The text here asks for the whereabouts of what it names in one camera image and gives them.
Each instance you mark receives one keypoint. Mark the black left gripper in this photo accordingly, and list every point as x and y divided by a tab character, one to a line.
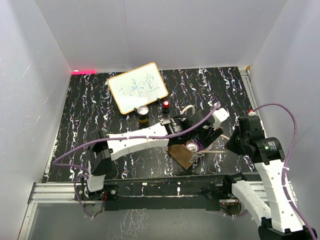
211	135

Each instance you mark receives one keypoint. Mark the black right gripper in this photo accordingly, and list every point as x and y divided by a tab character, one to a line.
230	144

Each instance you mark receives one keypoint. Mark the watermelon print canvas bag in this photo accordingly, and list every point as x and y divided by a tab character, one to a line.
186	158

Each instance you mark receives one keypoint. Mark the black beverage can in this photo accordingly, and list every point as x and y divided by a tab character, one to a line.
143	114

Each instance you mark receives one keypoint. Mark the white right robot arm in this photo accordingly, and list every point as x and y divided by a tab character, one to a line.
277	218

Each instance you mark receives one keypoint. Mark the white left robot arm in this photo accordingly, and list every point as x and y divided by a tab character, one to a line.
186	138

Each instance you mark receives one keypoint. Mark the purple soda can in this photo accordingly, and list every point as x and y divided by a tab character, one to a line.
192	146

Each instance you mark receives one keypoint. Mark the red capped black bottle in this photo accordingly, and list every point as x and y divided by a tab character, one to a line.
165	106

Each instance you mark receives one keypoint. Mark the pink tape strip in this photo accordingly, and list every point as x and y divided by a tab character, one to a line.
83	72

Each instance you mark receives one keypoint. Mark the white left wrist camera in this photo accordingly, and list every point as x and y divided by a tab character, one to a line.
220	116

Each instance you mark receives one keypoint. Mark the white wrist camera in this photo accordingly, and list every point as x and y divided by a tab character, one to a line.
252	113
220	116

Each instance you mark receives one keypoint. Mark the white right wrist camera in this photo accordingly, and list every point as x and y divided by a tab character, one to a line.
252	113

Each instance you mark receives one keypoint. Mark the small whiteboard with orange frame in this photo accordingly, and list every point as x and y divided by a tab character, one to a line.
137	87

